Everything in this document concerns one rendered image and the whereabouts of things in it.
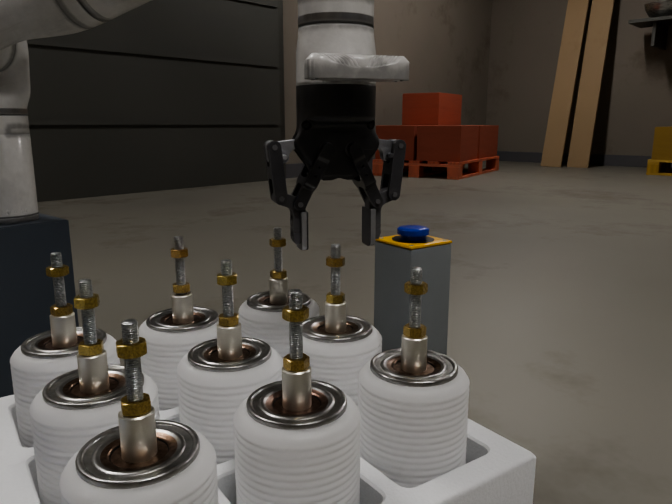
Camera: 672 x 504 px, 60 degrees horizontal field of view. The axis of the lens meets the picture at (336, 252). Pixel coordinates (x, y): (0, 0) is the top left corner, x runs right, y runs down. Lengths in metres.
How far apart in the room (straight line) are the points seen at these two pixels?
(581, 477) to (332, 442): 0.52
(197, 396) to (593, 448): 0.62
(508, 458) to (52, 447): 0.36
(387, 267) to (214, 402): 0.31
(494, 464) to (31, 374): 0.41
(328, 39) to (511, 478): 0.40
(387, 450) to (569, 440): 0.51
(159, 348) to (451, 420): 0.30
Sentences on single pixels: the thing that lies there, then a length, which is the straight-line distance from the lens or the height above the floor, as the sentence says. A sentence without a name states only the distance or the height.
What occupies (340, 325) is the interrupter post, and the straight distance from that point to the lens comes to 0.60.
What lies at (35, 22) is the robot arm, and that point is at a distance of 0.99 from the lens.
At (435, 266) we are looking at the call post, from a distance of 0.74.
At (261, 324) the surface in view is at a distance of 0.67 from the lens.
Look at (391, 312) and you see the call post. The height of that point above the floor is 0.22.
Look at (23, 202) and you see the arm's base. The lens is 1.09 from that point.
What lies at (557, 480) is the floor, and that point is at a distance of 0.88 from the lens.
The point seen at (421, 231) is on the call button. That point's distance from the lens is 0.73.
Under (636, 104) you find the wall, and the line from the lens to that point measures 7.20.
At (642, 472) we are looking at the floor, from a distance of 0.94.
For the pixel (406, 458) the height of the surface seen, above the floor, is 0.19.
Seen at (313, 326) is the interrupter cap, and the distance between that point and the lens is 0.61.
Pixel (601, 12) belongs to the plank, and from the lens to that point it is 7.17.
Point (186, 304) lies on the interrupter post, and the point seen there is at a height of 0.27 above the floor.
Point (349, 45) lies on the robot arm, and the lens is 0.54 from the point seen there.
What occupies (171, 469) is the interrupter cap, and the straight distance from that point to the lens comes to 0.39.
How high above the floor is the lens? 0.46
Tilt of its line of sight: 12 degrees down
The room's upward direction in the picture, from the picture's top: straight up
